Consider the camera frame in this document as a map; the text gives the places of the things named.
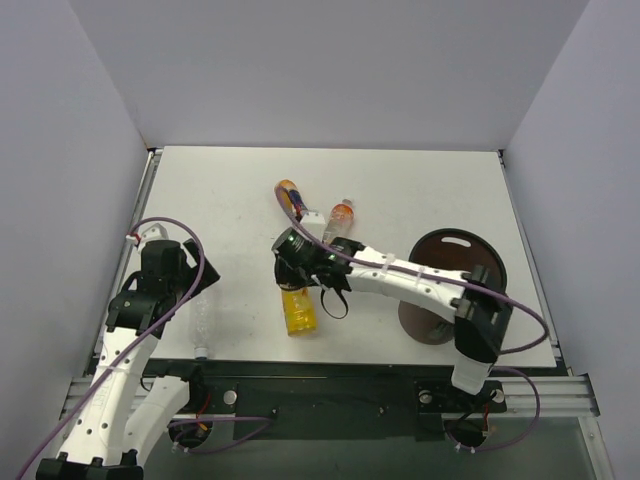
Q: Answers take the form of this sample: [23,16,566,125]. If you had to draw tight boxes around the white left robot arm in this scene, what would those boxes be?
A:
[36,238,220,479]

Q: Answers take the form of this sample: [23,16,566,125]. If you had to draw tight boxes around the yellow juice bottle blue cap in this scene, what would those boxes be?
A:
[281,288,317,337]

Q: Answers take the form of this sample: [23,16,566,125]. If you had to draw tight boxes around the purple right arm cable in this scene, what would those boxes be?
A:
[276,185,551,454]

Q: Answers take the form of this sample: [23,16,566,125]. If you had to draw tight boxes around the clear orange drink bottle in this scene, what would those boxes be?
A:
[322,198,355,244]

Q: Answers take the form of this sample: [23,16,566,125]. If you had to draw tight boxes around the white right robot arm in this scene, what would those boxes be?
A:
[272,228,513,409]

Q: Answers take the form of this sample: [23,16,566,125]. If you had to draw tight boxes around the clear plastic bottle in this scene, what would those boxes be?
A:
[190,296,210,360]

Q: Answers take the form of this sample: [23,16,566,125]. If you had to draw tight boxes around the brown round bin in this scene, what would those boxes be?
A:
[397,227,508,348]

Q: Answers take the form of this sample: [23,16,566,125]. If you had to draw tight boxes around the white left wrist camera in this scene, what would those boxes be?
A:
[139,223,169,244]

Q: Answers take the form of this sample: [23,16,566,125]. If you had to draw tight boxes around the orange bottle dark blue label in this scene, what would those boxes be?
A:
[274,179,308,220]

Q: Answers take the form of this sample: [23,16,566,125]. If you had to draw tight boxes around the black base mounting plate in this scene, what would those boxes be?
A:
[94,359,506,446]

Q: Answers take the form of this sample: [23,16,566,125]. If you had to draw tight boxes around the aluminium front rail frame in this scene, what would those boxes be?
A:
[66,146,598,439]

